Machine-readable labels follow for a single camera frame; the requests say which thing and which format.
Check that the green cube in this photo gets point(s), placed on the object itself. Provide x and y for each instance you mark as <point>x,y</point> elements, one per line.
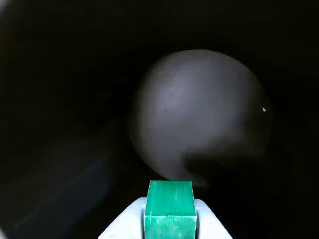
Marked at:
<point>169,209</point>

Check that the black pot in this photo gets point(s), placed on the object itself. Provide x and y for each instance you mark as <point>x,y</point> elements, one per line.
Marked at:
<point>194,107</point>

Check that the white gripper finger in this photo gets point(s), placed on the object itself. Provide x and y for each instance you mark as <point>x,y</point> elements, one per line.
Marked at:
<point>209,224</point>
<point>124,221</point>

